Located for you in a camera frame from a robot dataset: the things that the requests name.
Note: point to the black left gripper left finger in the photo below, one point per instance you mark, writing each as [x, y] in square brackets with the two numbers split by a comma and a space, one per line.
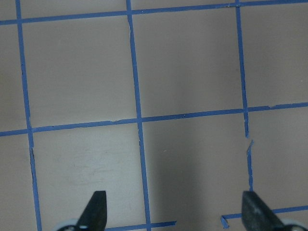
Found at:
[94, 216]

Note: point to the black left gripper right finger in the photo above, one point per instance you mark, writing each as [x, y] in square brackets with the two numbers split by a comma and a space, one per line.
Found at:
[257, 216]

